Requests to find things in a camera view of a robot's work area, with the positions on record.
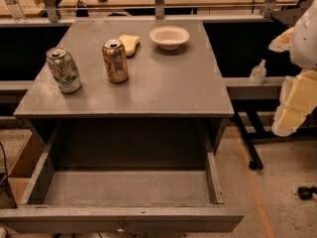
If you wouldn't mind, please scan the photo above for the green white 7up can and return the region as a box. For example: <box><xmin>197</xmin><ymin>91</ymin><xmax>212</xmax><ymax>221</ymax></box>
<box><xmin>47</xmin><ymin>48</ymin><xmax>81</xmax><ymax>93</ymax></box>

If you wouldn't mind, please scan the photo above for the small clear sanitizer bottle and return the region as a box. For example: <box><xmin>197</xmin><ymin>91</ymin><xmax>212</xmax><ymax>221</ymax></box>
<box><xmin>249</xmin><ymin>59</ymin><xmax>266</xmax><ymax>85</ymax></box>

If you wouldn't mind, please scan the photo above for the white paper bowl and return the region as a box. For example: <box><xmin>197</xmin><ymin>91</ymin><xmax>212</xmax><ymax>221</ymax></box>
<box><xmin>150</xmin><ymin>26</ymin><xmax>190</xmax><ymax>51</ymax></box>

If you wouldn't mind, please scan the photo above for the clear plastic water bottle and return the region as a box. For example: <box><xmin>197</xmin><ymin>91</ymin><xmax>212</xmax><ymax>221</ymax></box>
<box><xmin>3</xmin><ymin>0</ymin><xmax>26</xmax><ymax>22</ymax></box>

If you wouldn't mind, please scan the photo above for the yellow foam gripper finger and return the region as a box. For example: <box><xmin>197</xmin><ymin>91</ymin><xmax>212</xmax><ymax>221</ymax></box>
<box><xmin>271</xmin><ymin>69</ymin><xmax>317</xmax><ymax>137</ymax></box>
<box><xmin>268</xmin><ymin>28</ymin><xmax>293</xmax><ymax>53</ymax></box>

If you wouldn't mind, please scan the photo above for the black table leg frame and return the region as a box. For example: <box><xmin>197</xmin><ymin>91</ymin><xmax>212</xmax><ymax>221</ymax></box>
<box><xmin>232</xmin><ymin>99</ymin><xmax>317</xmax><ymax>171</ymax></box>

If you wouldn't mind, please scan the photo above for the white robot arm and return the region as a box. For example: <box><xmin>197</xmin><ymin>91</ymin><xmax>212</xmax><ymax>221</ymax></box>
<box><xmin>268</xmin><ymin>0</ymin><xmax>317</xmax><ymax>137</ymax></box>

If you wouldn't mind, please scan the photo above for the open grey top drawer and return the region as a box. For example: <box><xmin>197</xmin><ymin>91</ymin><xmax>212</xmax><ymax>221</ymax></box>
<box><xmin>1</xmin><ymin>119</ymin><xmax>244</xmax><ymax>233</ymax></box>

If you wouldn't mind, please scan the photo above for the yellow sponge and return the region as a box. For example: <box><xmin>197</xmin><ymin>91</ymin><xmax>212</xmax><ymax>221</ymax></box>
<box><xmin>119</xmin><ymin>35</ymin><xmax>141</xmax><ymax>57</ymax></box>

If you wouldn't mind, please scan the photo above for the gold brown soda can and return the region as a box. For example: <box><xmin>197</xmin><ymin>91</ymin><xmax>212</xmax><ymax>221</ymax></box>
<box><xmin>102</xmin><ymin>39</ymin><xmax>129</xmax><ymax>83</ymax></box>

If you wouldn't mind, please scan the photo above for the black caster wheel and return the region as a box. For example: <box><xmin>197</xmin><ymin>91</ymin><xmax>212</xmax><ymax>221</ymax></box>
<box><xmin>297</xmin><ymin>186</ymin><xmax>317</xmax><ymax>200</ymax></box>

